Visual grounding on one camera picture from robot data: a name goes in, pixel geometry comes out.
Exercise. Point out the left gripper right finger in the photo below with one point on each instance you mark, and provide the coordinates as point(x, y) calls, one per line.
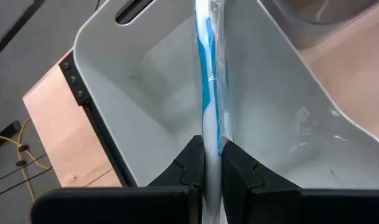
point(270, 205)

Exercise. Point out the clear grey plastic bin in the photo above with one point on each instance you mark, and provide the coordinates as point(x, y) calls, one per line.
point(316, 31)

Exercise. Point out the blue toothbrush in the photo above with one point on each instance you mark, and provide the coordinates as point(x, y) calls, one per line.
point(203, 77)

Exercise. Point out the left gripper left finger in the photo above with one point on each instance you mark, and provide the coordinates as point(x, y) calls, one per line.
point(130, 205)

